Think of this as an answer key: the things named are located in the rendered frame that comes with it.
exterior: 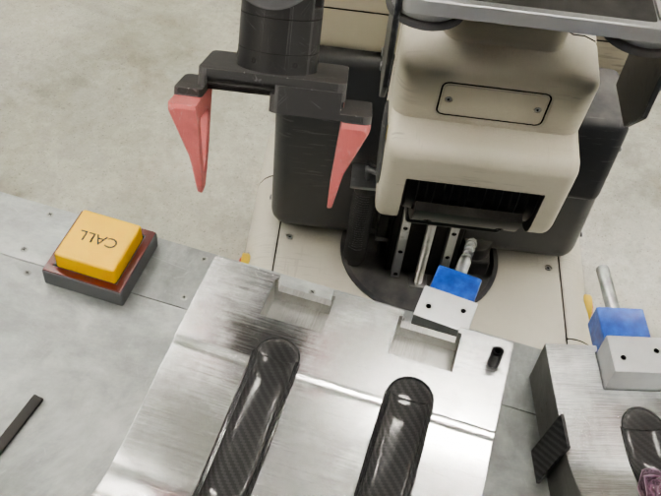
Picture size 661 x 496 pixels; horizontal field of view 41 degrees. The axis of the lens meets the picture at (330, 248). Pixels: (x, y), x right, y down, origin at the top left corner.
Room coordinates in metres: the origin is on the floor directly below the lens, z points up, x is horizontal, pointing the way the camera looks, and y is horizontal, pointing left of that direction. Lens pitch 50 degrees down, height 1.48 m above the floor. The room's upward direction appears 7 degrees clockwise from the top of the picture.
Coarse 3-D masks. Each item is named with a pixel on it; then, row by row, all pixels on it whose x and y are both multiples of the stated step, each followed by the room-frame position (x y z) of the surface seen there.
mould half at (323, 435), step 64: (192, 320) 0.41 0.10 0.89; (256, 320) 0.41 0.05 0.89; (384, 320) 0.43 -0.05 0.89; (192, 384) 0.35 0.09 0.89; (320, 384) 0.36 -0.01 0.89; (384, 384) 0.37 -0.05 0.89; (448, 384) 0.38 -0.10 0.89; (128, 448) 0.29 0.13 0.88; (192, 448) 0.30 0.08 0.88; (320, 448) 0.31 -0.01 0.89; (448, 448) 0.32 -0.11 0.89
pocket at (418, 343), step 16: (400, 320) 0.44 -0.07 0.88; (400, 336) 0.44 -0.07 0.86; (416, 336) 0.43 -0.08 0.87; (432, 336) 0.43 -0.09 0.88; (448, 336) 0.43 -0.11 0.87; (400, 352) 0.42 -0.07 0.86; (416, 352) 0.42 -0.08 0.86; (432, 352) 0.42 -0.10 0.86; (448, 352) 0.43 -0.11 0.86; (448, 368) 0.41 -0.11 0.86
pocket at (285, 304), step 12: (276, 288) 0.46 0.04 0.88; (288, 288) 0.46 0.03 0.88; (276, 300) 0.46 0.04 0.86; (288, 300) 0.46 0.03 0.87; (300, 300) 0.45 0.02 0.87; (312, 300) 0.45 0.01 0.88; (324, 300) 0.45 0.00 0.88; (264, 312) 0.43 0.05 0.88; (276, 312) 0.44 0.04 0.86; (288, 312) 0.45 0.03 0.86; (300, 312) 0.45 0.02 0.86; (312, 312) 0.45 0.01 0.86; (324, 312) 0.45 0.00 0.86; (300, 324) 0.44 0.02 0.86; (312, 324) 0.44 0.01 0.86; (324, 324) 0.44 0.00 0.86
